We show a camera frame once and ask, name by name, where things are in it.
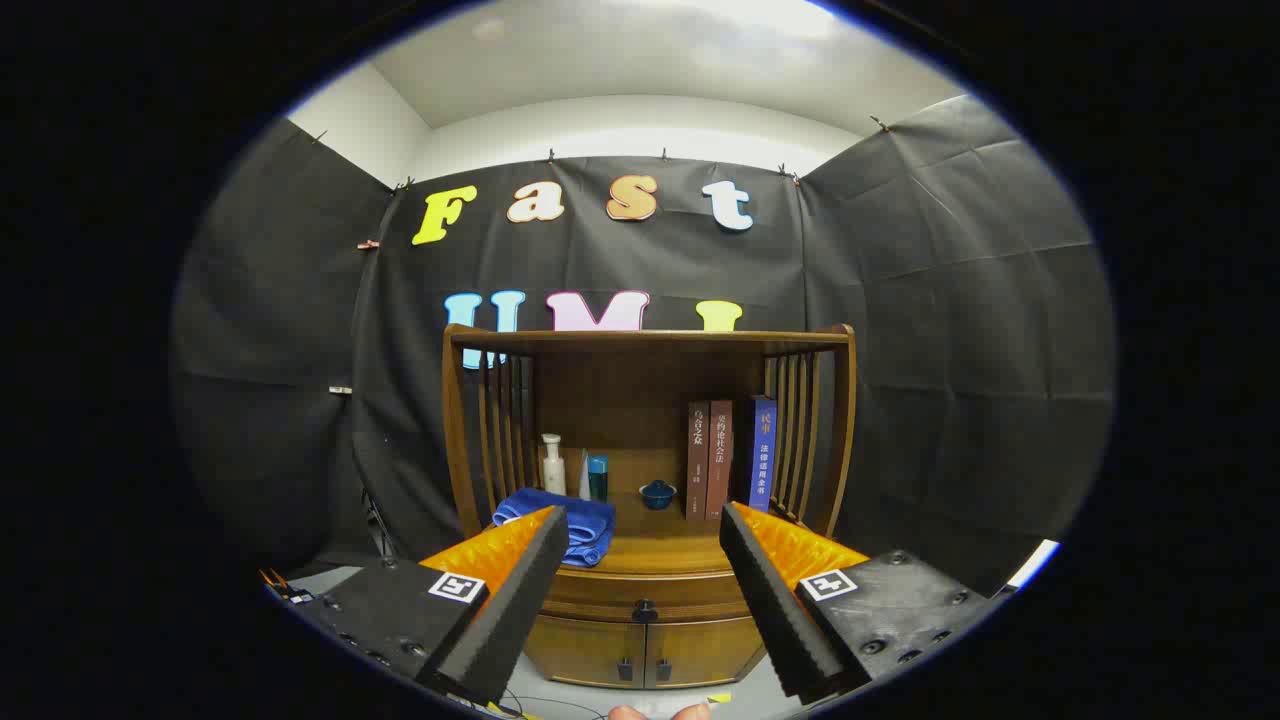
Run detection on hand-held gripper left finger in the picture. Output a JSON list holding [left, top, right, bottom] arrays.
[[285, 505, 571, 707]]

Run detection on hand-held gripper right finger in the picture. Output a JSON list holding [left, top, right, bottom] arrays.
[[718, 501, 1003, 705]]

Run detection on wooden drawer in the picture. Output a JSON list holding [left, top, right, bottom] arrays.
[[540, 570, 751, 624]]

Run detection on wooden cabinet door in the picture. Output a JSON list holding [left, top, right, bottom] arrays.
[[523, 615, 648, 691], [645, 618, 769, 691]]

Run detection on wooden countertop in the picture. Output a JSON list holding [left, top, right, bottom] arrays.
[[480, 488, 831, 577]]

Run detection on wooden cabinet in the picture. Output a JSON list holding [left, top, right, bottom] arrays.
[[442, 322, 858, 691]]

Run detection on blue folded towel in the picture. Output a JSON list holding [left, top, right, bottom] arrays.
[[492, 487, 617, 568]]

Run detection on blue book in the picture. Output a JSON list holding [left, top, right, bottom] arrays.
[[748, 397, 778, 513]]

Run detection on black metal stand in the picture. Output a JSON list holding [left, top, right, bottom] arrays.
[[358, 488, 393, 559]]

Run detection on reddish brown book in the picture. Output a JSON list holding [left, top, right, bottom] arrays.
[[707, 400, 734, 521]]

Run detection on dark brown book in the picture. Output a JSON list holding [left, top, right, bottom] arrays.
[[686, 402, 711, 521]]

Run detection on white shelf unit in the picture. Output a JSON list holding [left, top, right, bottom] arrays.
[[1005, 540, 1061, 591]]

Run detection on thin floor cables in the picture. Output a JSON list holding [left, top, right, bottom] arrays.
[[498, 688, 606, 720]]

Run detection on small black wired device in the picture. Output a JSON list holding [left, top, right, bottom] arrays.
[[262, 568, 317, 607]]

